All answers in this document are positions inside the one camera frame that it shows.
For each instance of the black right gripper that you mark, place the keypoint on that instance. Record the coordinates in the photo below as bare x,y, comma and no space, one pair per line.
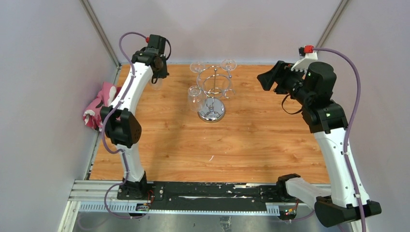
281,72

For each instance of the patterned clear wine glass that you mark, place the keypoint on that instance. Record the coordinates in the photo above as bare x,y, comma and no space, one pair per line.
156,83

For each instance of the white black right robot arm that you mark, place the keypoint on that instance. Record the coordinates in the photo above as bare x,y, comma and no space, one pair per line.
347,200

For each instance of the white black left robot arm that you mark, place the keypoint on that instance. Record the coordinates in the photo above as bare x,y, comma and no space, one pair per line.
121,130

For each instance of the chrome spiral wine glass rack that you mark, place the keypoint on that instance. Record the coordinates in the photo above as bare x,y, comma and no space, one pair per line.
217,86

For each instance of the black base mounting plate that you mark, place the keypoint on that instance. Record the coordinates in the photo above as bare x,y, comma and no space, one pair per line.
207,196

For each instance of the pink camouflage cloth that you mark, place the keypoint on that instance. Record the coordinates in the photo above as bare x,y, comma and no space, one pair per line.
91,116

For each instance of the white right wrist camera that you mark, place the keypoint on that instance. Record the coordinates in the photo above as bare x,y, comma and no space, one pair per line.
308,56

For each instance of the aluminium frame rail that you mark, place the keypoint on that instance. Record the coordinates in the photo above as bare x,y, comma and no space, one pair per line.
100,196

